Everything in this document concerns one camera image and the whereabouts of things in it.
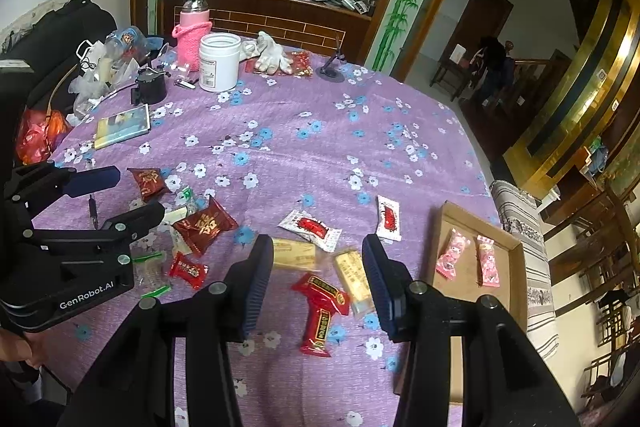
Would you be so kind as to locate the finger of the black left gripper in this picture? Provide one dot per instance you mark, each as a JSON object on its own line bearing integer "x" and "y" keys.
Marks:
{"x": 91, "y": 181}
{"x": 136, "y": 224}

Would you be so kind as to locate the clear plastic bag pile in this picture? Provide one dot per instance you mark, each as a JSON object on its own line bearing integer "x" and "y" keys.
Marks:
{"x": 108, "y": 65}

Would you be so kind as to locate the black pen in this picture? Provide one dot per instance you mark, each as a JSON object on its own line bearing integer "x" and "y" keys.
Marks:
{"x": 93, "y": 212}

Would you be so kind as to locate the dark red foil snack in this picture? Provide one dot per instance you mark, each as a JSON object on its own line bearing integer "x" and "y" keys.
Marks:
{"x": 200, "y": 229}
{"x": 150, "y": 182}

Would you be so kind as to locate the white red snack packet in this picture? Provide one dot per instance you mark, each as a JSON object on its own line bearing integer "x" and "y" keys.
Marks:
{"x": 388, "y": 219}
{"x": 312, "y": 230}

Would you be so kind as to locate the small red candy packet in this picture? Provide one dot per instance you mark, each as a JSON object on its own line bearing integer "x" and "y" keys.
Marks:
{"x": 193, "y": 273}

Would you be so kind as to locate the red long snack packet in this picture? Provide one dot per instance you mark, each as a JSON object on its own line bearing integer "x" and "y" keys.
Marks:
{"x": 324, "y": 301}

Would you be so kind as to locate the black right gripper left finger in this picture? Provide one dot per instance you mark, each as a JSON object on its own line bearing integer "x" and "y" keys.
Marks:
{"x": 247, "y": 282}

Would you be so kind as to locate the wooden counter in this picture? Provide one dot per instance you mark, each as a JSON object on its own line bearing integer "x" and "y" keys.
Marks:
{"x": 303, "y": 24}

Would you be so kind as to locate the person's left hand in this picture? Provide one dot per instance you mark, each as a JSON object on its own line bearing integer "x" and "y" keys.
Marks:
{"x": 29, "y": 348}

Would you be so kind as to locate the striped cushion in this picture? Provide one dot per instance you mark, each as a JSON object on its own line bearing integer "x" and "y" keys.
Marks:
{"x": 519, "y": 216}

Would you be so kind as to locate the cardboard tray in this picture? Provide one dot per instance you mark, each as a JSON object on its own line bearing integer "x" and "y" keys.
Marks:
{"x": 468, "y": 284}

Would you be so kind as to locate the white green snack packet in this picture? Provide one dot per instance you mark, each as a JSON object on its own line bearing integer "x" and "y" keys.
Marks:
{"x": 167, "y": 226}

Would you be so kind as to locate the pink bottle sleeve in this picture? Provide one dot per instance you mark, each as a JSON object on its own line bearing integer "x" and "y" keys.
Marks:
{"x": 194, "y": 24}

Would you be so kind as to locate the red plastic bag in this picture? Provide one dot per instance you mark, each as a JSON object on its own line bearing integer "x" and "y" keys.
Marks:
{"x": 39, "y": 134}

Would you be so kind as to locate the green clear snack packet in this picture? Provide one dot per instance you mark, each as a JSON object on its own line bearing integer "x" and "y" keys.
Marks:
{"x": 150, "y": 279}

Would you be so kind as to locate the black phone stand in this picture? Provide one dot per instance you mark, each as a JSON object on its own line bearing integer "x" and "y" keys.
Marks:
{"x": 329, "y": 71}

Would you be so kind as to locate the yellow blue book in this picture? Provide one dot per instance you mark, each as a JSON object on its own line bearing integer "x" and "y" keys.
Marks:
{"x": 122, "y": 126}

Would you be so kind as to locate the pink cartoon snack packet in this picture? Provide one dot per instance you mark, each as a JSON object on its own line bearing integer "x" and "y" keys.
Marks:
{"x": 454, "y": 248}

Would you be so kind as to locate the beige biscuit packet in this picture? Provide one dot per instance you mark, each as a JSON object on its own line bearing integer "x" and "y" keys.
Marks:
{"x": 295, "y": 255}
{"x": 350, "y": 271}

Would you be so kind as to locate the pink striped snack packet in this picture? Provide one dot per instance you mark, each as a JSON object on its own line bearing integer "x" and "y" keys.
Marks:
{"x": 486, "y": 255}

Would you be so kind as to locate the purple floral tablecloth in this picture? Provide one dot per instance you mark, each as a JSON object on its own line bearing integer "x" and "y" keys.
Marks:
{"x": 277, "y": 144}

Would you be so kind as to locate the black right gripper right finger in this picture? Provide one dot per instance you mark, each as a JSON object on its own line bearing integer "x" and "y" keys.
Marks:
{"x": 388, "y": 280}

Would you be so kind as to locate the white plastic jar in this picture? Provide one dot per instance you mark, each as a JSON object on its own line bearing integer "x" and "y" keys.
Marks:
{"x": 218, "y": 61}

